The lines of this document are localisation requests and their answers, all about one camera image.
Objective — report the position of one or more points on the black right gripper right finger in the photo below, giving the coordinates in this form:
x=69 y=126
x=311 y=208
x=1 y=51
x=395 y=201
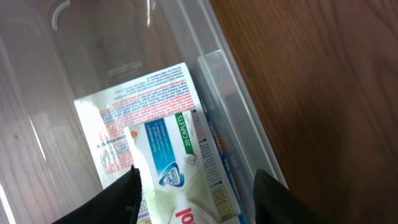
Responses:
x=275 y=204

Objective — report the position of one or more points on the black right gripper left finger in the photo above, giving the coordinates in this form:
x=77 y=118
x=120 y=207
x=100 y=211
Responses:
x=118 y=203

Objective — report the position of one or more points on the white blue medicine box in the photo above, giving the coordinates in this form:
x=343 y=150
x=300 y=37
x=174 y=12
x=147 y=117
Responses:
x=106 y=113

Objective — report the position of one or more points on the clear plastic container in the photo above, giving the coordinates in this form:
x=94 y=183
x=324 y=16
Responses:
x=55 y=52

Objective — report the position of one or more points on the white blue Panadol box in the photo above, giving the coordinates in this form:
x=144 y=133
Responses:
x=174 y=181

